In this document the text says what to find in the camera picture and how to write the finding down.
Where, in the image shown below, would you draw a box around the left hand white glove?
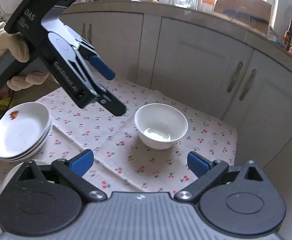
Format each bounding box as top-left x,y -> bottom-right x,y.
0,21 -> 50,92

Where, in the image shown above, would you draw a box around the cherry print tablecloth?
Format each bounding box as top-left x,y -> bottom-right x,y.
13,78 -> 238,194

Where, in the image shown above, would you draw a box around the white plate fruit print top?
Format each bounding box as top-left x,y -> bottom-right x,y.
0,102 -> 50,159

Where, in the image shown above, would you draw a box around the white plate fruit print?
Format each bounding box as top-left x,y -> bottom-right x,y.
0,125 -> 53,162
0,102 -> 50,159

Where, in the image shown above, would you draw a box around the white plate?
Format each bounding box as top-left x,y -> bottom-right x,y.
0,121 -> 53,162

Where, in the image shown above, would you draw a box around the white kitchen cabinets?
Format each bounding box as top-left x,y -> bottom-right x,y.
58,0 -> 292,205

